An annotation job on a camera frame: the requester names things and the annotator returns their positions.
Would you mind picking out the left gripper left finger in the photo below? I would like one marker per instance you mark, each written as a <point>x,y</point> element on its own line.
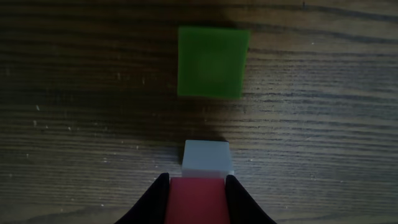
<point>154,205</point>

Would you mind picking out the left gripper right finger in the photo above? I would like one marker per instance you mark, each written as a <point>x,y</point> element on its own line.
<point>241,207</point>

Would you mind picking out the red cube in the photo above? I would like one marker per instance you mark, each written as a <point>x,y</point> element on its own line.
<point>197,202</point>

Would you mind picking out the green cube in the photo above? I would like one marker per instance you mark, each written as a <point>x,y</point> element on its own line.
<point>213,62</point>

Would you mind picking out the white cube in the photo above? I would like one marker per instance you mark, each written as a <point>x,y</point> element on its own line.
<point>206,158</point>

